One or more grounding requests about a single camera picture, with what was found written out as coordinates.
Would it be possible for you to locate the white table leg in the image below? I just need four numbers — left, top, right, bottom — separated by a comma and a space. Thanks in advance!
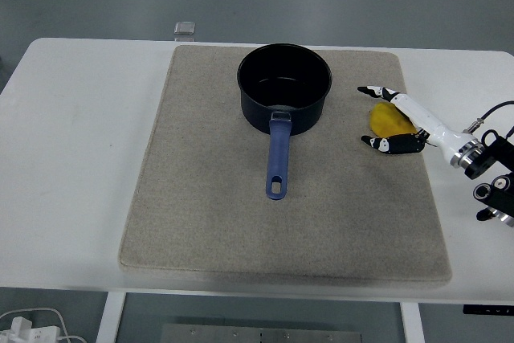
400, 301, 426, 343
96, 291, 128, 343

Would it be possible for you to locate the small clear square block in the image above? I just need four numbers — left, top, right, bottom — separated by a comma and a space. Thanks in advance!
173, 20, 198, 36

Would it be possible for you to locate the blue pot with handle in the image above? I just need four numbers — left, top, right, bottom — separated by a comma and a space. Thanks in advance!
236, 43, 334, 202

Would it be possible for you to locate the grey fabric mat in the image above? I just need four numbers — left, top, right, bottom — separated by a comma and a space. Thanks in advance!
118, 44, 454, 284

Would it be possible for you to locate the black table control panel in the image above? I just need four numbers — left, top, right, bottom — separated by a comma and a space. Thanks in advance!
463, 304, 514, 315

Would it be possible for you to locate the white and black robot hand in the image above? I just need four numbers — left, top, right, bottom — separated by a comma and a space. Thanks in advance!
357, 84, 474, 161

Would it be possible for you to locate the white power strip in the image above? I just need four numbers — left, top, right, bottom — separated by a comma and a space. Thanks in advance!
0, 316, 61, 343

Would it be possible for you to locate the white cable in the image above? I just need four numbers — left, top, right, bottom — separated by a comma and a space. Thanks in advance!
0, 307, 88, 343

